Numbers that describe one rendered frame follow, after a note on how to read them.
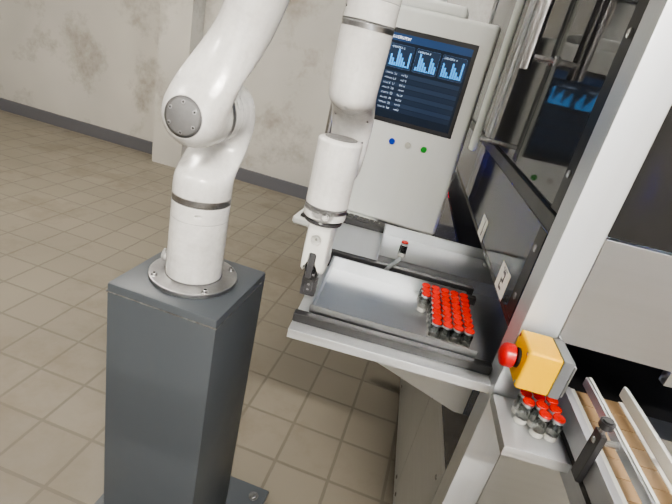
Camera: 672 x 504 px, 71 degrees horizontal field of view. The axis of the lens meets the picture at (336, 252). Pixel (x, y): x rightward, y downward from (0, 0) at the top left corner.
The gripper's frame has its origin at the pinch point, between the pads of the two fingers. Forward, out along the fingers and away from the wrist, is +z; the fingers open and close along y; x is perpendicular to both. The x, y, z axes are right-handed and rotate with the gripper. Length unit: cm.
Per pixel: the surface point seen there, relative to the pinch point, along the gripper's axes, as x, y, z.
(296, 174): 72, 332, 72
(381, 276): -15.0, 19.5, 2.8
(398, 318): -20.4, 3.9, 4.2
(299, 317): -0.5, -8.1, 3.1
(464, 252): -39, 54, 3
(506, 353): -36.0, -19.5, -8.2
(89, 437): 66, 23, 92
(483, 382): -37.7, -10.7, 4.4
